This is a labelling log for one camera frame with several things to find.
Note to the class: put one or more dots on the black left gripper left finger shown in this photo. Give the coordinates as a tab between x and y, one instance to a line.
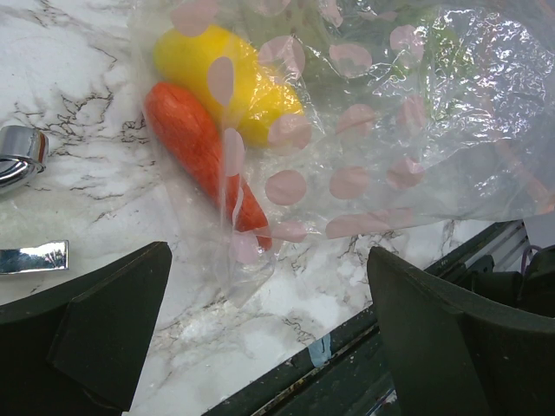
79	347

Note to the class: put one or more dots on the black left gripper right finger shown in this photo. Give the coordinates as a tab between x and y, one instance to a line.
454	352

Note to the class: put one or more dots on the orange fake carrot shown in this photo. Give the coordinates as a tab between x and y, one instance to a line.
188	131

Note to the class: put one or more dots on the clear zip top bag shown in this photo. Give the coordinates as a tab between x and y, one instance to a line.
414	112

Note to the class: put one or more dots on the yellow fake pepper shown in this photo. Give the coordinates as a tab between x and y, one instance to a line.
222	71

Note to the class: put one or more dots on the chrome metal faucet piece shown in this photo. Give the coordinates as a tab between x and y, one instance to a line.
24	154

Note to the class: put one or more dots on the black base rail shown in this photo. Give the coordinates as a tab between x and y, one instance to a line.
346	372

